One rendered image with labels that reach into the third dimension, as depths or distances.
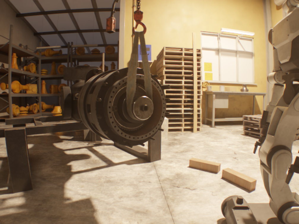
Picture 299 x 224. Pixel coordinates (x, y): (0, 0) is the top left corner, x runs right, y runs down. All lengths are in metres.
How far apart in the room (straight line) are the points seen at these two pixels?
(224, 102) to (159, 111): 4.69
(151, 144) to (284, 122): 1.84
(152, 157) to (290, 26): 2.16
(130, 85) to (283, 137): 0.88
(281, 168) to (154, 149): 1.85
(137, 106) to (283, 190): 0.95
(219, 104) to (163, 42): 2.67
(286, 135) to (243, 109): 5.98
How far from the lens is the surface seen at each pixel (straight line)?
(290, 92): 1.08
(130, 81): 1.06
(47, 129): 2.00
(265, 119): 1.28
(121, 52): 5.71
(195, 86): 4.65
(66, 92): 2.37
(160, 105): 1.23
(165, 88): 1.26
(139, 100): 1.05
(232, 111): 6.75
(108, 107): 1.03
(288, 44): 1.07
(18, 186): 2.08
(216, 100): 5.69
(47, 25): 11.46
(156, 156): 2.61
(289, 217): 1.21
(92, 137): 3.76
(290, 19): 1.07
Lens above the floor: 0.92
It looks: 5 degrees down
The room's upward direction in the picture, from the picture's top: straight up
